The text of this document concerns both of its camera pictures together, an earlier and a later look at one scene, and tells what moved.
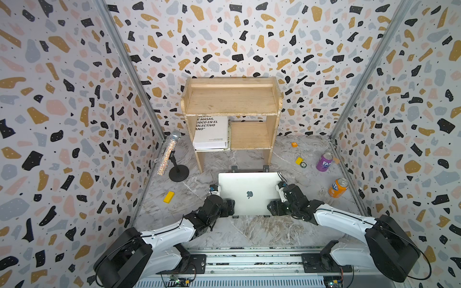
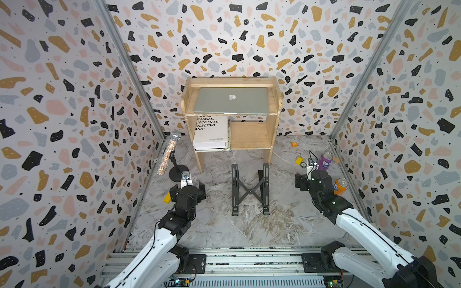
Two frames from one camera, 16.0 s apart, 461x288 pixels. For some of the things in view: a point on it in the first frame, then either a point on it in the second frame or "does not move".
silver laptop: (251, 189) → (233, 101)
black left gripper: (231, 211) → (200, 192)
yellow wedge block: (299, 161) does not move
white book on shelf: (212, 134) does not move
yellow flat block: (168, 197) does not move
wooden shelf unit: (235, 96) does not move
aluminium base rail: (268, 267) does not move
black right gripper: (277, 202) → (301, 180)
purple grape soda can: (324, 162) does not move
